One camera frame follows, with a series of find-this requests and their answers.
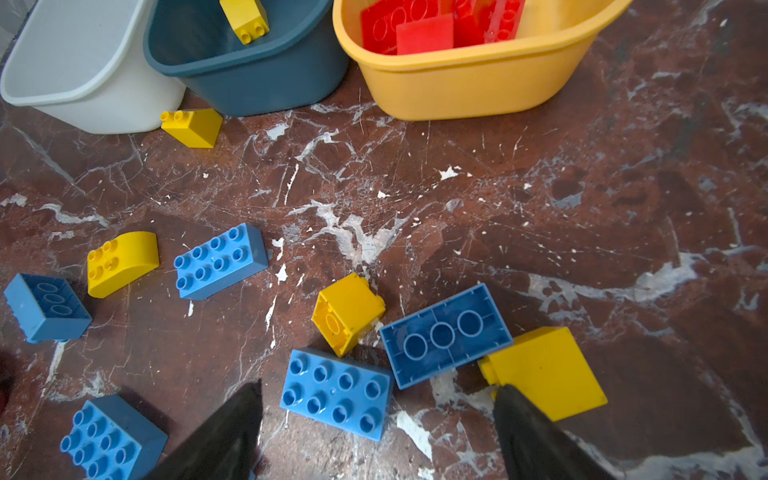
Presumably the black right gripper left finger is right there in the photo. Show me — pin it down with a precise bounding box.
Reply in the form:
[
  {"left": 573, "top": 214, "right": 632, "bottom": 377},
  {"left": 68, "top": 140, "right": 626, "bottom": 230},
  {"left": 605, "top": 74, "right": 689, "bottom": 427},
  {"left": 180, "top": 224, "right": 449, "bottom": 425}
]
[{"left": 146, "top": 381, "right": 263, "bottom": 479}]

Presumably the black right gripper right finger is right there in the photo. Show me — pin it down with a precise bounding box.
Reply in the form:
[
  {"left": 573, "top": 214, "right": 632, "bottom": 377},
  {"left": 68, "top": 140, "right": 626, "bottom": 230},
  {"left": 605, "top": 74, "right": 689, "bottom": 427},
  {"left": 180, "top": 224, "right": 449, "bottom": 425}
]
[{"left": 493, "top": 385, "right": 612, "bottom": 479}]

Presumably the yellow lego brick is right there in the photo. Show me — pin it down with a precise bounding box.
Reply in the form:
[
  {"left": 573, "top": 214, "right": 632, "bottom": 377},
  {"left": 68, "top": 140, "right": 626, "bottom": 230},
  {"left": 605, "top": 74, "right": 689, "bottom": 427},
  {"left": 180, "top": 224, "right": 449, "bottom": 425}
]
[
  {"left": 478, "top": 327, "right": 608, "bottom": 421},
  {"left": 312, "top": 273, "right": 385, "bottom": 358}
]

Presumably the yellow curved lego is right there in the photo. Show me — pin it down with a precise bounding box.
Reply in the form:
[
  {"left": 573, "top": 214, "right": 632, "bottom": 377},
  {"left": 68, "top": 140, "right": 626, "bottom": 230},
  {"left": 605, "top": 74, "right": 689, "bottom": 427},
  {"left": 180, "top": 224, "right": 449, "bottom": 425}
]
[{"left": 87, "top": 231, "right": 159, "bottom": 298}]

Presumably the small yellow lego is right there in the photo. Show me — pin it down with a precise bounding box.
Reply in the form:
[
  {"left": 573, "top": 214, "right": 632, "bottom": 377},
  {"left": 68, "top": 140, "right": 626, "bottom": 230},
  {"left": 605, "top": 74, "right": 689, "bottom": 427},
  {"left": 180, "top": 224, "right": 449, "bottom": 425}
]
[
  {"left": 160, "top": 109, "right": 223, "bottom": 148},
  {"left": 219, "top": 0, "right": 270, "bottom": 45}
]

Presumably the red lego brick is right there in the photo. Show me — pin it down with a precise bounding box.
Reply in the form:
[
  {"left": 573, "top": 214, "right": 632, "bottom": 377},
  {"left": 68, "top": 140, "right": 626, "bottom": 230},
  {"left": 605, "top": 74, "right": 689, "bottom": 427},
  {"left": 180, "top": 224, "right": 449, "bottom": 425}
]
[
  {"left": 452, "top": 0, "right": 495, "bottom": 48},
  {"left": 360, "top": 0, "right": 443, "bottom": 55},
  {"left": 484, "top": 0, "right": 526, "bottom": 44},
  {"left": 396, "top": 14, "right": 454, "bottom": 55}
]

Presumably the blue lego brick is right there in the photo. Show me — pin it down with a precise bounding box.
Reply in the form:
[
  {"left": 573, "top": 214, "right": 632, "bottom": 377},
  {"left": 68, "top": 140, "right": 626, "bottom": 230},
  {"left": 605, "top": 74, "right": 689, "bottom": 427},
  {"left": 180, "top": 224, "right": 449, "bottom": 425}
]
[
  {"left": 380, "top": 284, "right": 514, "bottom": 390},
  {"left": 59, "top": 394, "right": 168, "bottom": 479},
  {"left": 4, "top": 273, "right": 92, "bottom": 344},
  {"left": 174, "top": 223, "right": 268, "bottom": 301},
  {"left": 280, "top": 348, "right": 394, "bottom": 442}
]

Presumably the yellow plastic bin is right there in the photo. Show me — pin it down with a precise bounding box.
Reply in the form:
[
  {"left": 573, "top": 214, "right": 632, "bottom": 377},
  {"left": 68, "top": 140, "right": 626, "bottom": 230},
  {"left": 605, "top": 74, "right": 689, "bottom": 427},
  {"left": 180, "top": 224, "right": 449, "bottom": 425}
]
[{"left": 332, "top": 0, "right": 631, "bottom": 121}]

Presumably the dark teal plastic bin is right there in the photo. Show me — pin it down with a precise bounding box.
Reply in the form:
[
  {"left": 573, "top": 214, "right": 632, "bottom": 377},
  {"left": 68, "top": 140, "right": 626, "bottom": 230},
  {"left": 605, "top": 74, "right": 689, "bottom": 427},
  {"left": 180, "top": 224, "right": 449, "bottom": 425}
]
[{"left": 143, "top": 1, "right": 349, "bottom": 117}]

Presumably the white plastic bin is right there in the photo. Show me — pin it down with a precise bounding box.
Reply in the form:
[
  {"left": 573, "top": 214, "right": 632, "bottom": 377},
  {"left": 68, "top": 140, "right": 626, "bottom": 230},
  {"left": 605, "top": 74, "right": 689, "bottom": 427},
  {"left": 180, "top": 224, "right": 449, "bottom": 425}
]
[{"left": 1, "top": 1, "right": 186, "bottom": 134}]

